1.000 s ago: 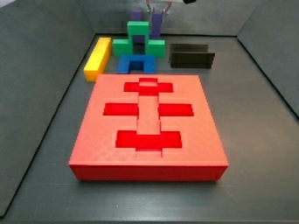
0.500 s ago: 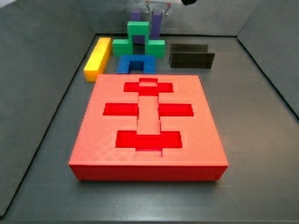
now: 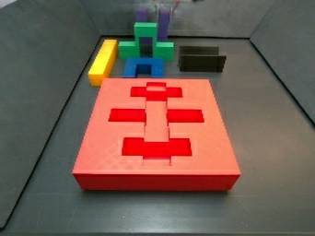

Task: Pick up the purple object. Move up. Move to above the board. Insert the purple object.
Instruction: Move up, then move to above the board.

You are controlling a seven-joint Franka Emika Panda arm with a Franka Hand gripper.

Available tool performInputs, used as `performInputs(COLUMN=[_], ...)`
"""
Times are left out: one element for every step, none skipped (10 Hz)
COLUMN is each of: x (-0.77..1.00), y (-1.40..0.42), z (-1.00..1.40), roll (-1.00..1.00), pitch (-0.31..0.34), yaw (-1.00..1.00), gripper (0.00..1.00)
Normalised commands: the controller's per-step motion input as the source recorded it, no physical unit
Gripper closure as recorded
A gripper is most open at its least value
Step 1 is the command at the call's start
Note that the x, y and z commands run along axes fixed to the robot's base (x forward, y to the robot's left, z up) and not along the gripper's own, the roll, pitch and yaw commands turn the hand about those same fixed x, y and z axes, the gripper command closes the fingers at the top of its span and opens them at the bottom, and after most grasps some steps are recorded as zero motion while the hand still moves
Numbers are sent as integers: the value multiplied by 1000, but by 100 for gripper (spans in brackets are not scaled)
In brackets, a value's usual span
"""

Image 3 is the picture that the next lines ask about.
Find yellow long bar block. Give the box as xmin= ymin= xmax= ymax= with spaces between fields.
xmin=87 ymin=40 xmax=119 ymax=87

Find green stepped block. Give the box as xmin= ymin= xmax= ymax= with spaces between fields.
xmin=118 ymin=22 xmax=175 ymax=61

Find black angle bracket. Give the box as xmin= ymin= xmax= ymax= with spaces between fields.
xmin=179 ymin=46 xmax=228 ymax=73

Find blue U-shaped block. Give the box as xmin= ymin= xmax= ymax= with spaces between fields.
xmin=123 ymin=57 xmax=166 ymax=78

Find red slotted board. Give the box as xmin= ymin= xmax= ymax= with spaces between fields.
xmin=73 ymin=78 xmax=242 ymax=191

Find purple U-shaped block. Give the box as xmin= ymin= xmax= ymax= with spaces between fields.
xmin=135 ymin=7 xmax=171 ymax=41

